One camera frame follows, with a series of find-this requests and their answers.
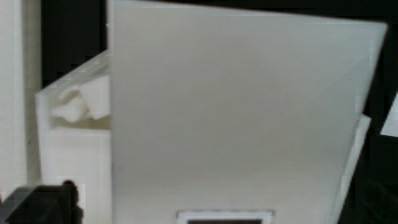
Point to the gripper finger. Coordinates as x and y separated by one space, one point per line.
43 205

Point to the white cabinet body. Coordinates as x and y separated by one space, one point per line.
75 145

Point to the white cabinet top block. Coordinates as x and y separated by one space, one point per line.
238 92

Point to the white door panel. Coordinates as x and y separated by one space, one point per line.
89 103

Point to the white marker base sheet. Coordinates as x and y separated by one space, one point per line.
389 128

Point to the white U-shaped frame wall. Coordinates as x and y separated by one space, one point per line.
20 85

